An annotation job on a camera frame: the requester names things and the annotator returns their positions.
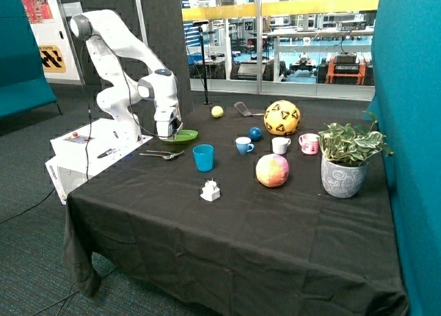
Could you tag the pink patterned mug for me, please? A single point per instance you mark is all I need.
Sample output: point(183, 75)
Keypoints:
point(309, 143)

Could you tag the white power adapter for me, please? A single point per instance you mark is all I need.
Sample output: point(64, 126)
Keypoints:
point(210, 191)

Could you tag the red wall poster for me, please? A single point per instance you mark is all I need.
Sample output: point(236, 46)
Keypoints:
point(38, 11)

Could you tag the black floor lamp stand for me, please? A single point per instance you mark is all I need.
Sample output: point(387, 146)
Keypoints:
point(199, 24)

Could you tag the white ceramic mug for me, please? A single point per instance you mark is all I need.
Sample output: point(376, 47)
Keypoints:
point(280, 145)

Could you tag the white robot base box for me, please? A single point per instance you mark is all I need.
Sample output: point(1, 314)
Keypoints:
point(85, 152)

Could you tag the yellow black soccer ball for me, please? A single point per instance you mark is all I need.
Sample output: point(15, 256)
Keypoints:
point(282, 118)

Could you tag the blue ceramic mug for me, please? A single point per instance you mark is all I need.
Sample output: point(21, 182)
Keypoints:
point(244, 145)

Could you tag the green plastic plate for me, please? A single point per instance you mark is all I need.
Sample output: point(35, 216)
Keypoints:
point(184, 136)

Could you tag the black tablecloth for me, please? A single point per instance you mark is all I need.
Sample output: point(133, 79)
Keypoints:
point(291, 250)

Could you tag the orange black equipment rack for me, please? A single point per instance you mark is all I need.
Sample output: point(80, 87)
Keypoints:
point(346, 70)

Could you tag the yellow black sign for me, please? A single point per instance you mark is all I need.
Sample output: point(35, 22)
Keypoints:
point(52, 59)

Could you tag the metal spoon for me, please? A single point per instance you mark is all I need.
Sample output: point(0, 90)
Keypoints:
point(164, 156)

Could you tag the potted plant in grey pot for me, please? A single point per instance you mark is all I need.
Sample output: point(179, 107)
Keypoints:
point(346, 150)

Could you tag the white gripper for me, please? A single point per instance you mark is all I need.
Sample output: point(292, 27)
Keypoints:
point(168, 121)

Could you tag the blue plastic cup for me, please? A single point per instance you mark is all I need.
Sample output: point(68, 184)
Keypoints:
point(204, 157)

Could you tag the teal partition panel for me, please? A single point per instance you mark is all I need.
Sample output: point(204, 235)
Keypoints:
point(406, 67)

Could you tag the pastel plush ball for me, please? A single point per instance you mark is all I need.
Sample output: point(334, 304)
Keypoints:
point(272, 170)

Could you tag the grey slotted spatula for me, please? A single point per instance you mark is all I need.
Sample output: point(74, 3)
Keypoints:
point(243, 110)

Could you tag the small blue ball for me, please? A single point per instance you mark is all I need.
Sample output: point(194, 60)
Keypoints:
point(255, 134)

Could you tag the teal sofa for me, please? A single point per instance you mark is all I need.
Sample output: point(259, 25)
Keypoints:
point(23, 83)

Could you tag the yellow tennis ball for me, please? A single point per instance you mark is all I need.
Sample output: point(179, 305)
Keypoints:
point(217, 112)

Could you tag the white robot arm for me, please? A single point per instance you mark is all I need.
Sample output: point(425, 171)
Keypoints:
point(108, 39)

